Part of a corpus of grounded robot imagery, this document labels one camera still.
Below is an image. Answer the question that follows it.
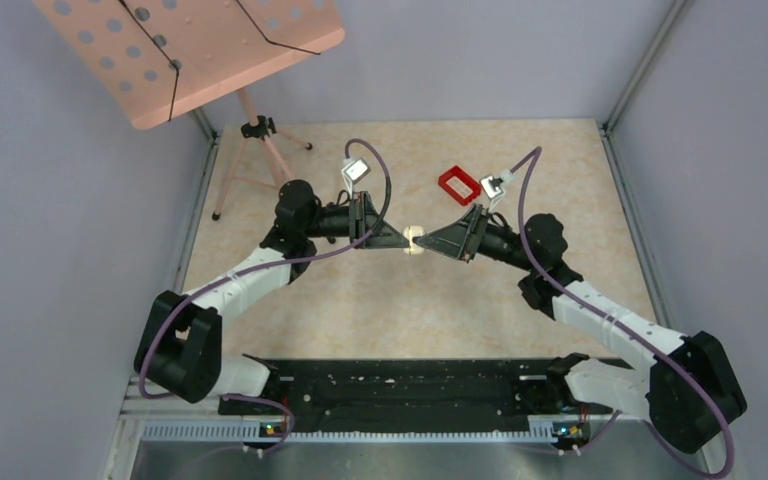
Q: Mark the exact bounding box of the cream earbud charging case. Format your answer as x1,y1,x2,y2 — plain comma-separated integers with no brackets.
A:
402,225,425,256

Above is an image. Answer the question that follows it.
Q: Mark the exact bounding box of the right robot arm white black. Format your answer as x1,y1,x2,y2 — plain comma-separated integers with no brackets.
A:
413,205,748,454

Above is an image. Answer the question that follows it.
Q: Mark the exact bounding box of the red plastic tray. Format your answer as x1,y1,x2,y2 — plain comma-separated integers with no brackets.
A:
437,165,482,206

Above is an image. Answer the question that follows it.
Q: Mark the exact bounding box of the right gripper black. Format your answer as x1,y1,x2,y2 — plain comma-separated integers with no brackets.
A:
417,203,537,273

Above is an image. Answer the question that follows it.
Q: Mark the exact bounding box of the pink music stand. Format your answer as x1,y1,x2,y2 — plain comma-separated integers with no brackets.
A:
31,0,347,222

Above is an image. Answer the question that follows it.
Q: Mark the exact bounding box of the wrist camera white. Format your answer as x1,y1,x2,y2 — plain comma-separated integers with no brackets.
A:
341,157,371,195
479,171,511,213

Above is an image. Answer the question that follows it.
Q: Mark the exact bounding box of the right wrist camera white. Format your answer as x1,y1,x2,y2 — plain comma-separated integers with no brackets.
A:
479,171,511,213

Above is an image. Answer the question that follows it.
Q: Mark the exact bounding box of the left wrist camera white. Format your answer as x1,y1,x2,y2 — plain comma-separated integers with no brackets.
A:
341,157,371,195

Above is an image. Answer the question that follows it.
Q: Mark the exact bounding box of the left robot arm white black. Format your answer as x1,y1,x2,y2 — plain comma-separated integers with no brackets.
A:
133,180,409,414

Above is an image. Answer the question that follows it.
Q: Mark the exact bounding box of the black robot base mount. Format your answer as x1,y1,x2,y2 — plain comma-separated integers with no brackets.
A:
218,358,583,434

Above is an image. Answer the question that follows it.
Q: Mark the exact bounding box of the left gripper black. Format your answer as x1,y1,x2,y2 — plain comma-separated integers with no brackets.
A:
303,190,409,249

